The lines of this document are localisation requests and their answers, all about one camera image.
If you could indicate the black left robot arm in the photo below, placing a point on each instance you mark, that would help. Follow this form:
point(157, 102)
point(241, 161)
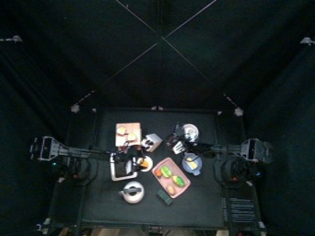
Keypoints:
point(62, 150)

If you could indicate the small white plate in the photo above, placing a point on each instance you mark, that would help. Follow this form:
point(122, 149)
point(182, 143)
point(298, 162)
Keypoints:
point(146, 163)

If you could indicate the white toy kettle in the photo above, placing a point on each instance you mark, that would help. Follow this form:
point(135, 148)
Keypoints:
point(133, 192)

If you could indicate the silver pot lid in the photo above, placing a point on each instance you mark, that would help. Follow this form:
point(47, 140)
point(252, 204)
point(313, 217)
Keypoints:
point(192, 132)

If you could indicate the metal frame bracket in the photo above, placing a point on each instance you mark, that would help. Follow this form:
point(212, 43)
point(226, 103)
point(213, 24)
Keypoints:
point(157, 108)
point(308, 40)
point(75, 108)
point(15, 39)
point(240, 111)

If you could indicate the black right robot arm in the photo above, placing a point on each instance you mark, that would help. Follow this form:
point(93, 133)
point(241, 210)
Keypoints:
point(250, 150)

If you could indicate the toy toast slice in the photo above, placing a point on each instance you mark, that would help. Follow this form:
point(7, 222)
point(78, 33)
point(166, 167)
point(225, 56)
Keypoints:
point(131, 136)
point(121, 131)

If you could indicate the white toy toaster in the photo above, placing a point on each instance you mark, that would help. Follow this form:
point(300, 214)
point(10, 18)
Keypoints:
point(151, 142)

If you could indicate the tan toy food piece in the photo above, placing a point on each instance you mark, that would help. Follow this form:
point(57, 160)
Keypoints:
point(171, 190)

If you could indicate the white rectangular tray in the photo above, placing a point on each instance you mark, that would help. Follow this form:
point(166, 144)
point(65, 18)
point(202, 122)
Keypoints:
point(122, 172)

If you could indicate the green toy vegetable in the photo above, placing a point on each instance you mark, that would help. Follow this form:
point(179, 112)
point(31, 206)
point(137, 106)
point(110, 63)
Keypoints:
point(166, 171)
point(178, 180)

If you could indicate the orange toy food piece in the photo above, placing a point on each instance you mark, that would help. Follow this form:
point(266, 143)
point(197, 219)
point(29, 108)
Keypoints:
point(145, 164)

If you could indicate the pink serving tray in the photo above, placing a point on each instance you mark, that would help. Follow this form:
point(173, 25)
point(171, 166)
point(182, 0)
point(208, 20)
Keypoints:
point(171, 177)

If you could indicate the blue toy pot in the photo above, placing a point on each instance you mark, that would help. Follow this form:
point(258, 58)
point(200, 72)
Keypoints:
point(192, 163)

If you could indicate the pink cutting board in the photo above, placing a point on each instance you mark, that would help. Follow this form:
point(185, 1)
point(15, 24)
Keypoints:
point(129, 134)

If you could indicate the orange toy carrot piece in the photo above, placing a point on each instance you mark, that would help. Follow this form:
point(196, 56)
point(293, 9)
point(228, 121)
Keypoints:
point(158, 173)

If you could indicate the dark green sponge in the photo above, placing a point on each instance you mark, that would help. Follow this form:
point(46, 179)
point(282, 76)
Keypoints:
point(165, 197)

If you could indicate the yellow toy food piece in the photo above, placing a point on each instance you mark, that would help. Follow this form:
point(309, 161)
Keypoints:
point(192, 163)

